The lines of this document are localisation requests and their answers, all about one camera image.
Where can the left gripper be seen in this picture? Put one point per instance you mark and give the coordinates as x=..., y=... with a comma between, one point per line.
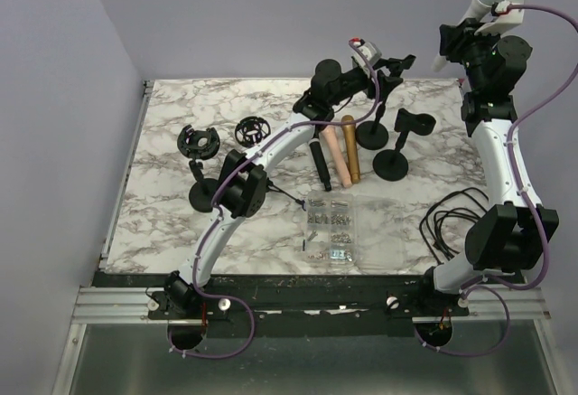
x=386, y=83

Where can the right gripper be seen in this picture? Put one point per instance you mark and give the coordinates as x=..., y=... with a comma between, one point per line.
x=457, y=38

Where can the round base mic stand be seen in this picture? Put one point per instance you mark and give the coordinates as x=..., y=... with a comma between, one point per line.
x=390, y=164
x=373, y=135

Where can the gold microphone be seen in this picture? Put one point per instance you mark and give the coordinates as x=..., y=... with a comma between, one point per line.
x=349, y=132

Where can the white microphone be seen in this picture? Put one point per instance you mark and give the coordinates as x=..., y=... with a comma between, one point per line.
x=476, y=10

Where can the pink microphone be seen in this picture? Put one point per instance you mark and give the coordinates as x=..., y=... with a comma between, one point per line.
x=329, y=135

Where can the black microphone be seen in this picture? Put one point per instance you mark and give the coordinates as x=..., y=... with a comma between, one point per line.
x=320, y=164

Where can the black tripod mic stand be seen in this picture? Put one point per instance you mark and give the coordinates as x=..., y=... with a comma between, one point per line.
x=249, y=132

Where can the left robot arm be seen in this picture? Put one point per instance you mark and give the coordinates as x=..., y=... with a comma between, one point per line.
x=243, y=177

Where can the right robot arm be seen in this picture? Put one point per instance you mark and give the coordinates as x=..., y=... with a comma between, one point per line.
x=511, y=235

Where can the clear plastic screw box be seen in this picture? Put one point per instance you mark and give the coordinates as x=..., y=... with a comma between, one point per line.
x=344, y=229

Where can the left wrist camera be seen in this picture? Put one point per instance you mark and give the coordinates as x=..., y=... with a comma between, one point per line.
x=365, y=54

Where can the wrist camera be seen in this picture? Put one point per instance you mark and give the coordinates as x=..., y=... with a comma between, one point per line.
x=507, y=15
x=365, y=54

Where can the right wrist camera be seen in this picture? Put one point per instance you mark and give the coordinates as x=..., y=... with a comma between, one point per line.
x=507, y=15

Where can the aluminium mounting rail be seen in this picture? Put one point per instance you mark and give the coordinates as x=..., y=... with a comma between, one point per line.
x=132, y=305

